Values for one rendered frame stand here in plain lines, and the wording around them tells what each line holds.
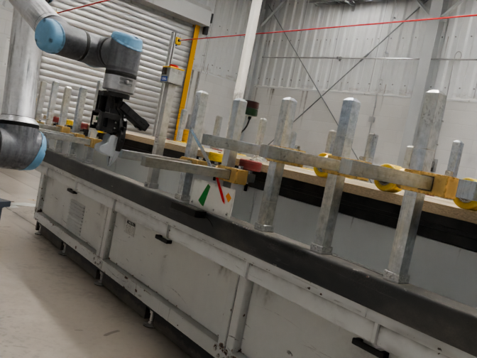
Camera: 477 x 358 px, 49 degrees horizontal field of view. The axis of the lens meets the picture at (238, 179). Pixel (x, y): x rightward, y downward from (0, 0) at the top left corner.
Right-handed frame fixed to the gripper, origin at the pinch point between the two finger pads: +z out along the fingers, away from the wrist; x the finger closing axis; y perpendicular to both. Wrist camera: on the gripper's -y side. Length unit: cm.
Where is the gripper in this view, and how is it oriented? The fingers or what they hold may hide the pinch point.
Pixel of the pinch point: (111, 162)
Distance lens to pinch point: 157.5
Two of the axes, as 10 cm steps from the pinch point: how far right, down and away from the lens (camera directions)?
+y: -7.6, -1.1, -6.4
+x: 6.1, 1.7, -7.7
